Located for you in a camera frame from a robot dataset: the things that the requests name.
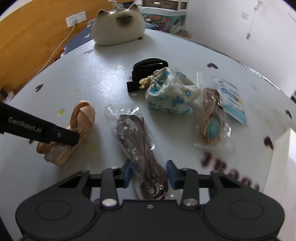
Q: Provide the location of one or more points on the white wall power socket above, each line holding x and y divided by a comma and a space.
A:
76, 18

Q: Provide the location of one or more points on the colourful patterned storage box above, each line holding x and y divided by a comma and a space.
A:
164, 20

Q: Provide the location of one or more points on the white blue medicine sachet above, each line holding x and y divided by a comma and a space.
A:
230, 100

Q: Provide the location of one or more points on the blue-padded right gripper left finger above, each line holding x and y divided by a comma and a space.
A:
111, 179

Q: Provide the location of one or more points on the blue floral drawstring pouch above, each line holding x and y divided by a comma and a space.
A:
170, 90

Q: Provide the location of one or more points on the bagged tan cord turquoise pendant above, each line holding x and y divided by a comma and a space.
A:
212, 124

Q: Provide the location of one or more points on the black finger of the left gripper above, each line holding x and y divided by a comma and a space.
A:
21, 124

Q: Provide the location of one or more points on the cat-shaped cream ceramic holder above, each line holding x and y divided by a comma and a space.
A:
118, 26

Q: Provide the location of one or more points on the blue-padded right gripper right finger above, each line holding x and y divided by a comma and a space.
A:
187, 180

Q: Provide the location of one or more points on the white drawer cabinet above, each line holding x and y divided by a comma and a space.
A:
163, 4

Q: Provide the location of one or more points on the white shallow tray box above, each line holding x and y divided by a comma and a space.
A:
281, 180

